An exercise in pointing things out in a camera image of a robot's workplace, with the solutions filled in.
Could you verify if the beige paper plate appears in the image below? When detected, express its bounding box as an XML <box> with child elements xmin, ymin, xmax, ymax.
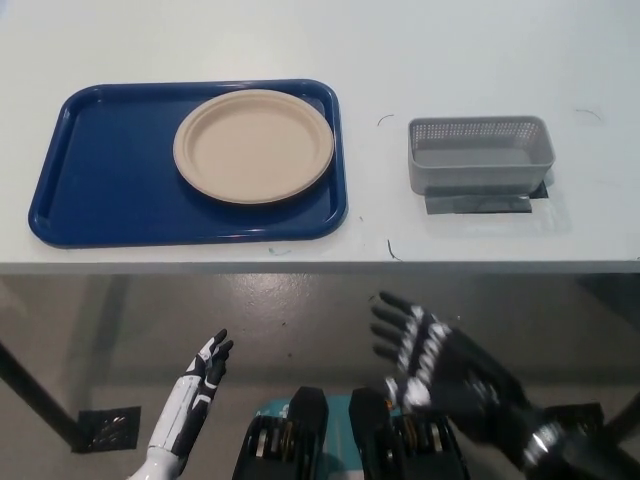
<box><xmin>172</xmin><ymin>89</ymin><xmax>336</xmax><ymax>204</ymax></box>

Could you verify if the blue plastic serving tray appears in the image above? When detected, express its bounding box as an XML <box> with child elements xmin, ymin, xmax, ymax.
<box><xmin>28</xmin><ymin>77</ymin><xmax>349</xmax><ymax>247</ymax></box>

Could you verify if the black table leg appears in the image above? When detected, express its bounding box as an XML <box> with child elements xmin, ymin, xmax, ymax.
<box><xmin>0</xmin><ymin>339</ymin><xmax>96</xmax><ymax>451</ymax></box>
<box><xmin>602</xmin><ymin>392</ymin><xmax>640</xmax><ymax>446</ymax></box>

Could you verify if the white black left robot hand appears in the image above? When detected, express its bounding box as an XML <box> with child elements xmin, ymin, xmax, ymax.
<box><xmin>149</xmin><ymin>328</ymin><xmax>235</xmax><ymax>454</ymax></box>

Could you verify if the grey perforated plastic basket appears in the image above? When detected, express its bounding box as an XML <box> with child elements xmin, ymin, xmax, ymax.
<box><xmin>407</xmin><ymin>115</ymin><xmax>558</xmax><ymax>195</ymax></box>

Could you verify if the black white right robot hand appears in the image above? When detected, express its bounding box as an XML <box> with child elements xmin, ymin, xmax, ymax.
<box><xmin>369</xmin><ymin>291</ymin><xmax>539</xmax><ymax>446</ymax></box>

